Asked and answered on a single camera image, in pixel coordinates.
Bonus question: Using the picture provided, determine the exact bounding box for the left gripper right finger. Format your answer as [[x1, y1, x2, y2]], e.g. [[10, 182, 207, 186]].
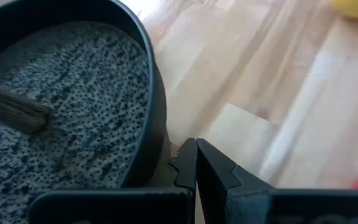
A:
[[196, 138, 358, 224]]

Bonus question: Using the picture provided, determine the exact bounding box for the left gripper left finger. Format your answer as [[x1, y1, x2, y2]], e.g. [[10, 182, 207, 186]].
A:
[[28, 138, 197, 224]]

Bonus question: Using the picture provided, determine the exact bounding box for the yellow plastic lemon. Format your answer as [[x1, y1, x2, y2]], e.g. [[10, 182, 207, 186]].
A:
[[329, 0, 358, 19]]

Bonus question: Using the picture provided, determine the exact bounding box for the green plant in black pot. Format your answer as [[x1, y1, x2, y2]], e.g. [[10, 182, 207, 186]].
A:
[[0, 0, 171, 224]]

